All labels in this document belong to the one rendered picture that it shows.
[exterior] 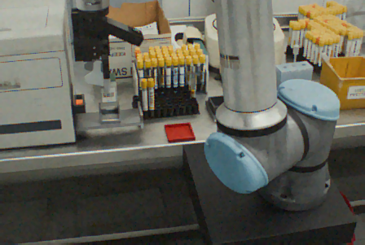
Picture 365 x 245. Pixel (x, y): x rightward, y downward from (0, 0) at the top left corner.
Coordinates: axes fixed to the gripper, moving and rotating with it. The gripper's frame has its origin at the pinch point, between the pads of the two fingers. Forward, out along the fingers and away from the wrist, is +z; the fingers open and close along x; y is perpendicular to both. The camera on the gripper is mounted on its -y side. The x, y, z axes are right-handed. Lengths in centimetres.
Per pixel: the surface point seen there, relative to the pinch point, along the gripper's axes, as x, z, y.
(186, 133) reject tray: 4.7, 13.3, -18.7
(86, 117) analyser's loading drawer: -1.1, 9.5, 6.0
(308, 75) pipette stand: -7, 6, -55
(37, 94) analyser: 4.4, -1.6, 16.6
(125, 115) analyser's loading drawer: -0.6, 9.5, -3.9
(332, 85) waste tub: -3, 8, -62
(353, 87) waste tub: 1, 6, -66
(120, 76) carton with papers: -25.2, 11.5, -4.5
